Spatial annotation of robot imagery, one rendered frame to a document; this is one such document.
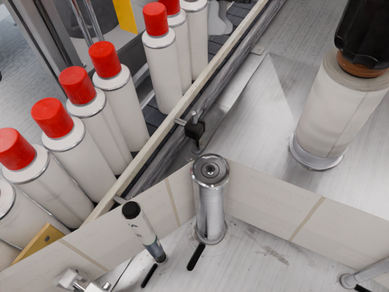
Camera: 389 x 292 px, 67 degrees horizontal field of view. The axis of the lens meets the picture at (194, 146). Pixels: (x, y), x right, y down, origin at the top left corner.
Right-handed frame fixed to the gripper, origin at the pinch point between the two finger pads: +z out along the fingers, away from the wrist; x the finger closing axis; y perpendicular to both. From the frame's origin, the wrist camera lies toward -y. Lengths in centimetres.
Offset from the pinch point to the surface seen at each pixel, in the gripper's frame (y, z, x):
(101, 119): 2.6, 7.3, -30.5
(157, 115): 0.0, 13.3, -12.3
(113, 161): 1.9, 16.2, -26.6
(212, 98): 5.5, 10.8, 0.3
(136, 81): -2.7, 6.5, -16.6
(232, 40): 4.8, -0.9, 5.5
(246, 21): 4.6, -4.8, 12.1
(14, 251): 1.7, 21.3, -43.0
